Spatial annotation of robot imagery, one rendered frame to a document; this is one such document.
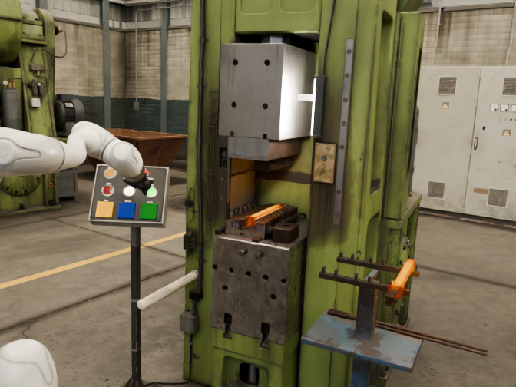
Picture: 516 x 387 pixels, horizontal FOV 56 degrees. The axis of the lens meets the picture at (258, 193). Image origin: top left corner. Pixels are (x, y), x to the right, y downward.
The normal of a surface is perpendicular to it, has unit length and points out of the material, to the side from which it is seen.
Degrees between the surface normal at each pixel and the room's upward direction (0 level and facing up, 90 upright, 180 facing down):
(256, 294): 90
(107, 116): 90
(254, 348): 90
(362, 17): 90
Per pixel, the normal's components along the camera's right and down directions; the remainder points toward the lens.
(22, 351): 0.14, -0.97
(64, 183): 0.74, 0.15
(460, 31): -0.57, 0.13
